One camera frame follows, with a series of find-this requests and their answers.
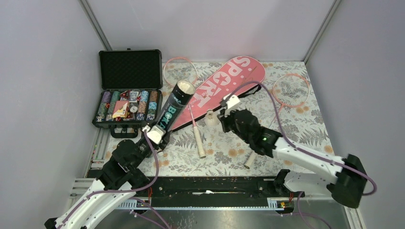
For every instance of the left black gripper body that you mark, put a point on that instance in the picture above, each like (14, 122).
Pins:
(144, 151)

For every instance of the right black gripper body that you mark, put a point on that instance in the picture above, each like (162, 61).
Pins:
(229, 124)

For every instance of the shuttlecock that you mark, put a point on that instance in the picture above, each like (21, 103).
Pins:
(211, 118)
(186, 87)

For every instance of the black shuttlecock tube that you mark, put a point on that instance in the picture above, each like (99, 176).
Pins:
(171, 110)

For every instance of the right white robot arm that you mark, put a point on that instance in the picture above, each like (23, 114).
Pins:
(341, 178)

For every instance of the right pink badminton racket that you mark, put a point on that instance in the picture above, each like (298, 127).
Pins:
(291, 90)

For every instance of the pink badminton racket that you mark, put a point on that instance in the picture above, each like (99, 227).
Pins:
(291, 90)
(181, 68)

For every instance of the left pink badminton racket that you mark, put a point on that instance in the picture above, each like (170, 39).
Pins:
(181, 68)

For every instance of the floral patterned table mat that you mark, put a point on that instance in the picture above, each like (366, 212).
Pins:
(226, 154)

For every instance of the pink racket cover bag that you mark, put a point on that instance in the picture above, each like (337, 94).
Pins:
(209, 94)

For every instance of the playing card box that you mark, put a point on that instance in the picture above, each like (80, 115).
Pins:
(120, 110)

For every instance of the black poker chip case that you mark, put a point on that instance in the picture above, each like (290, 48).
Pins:
(134, 76)

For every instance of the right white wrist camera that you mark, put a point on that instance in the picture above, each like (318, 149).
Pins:
(229, 103)

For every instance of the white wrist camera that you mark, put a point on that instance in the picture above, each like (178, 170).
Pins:
(229, 103)
(155, 133)

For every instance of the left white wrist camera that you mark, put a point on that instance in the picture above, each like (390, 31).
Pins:
(155, 133)

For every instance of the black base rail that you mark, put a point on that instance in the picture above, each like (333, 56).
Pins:
(215, 192)

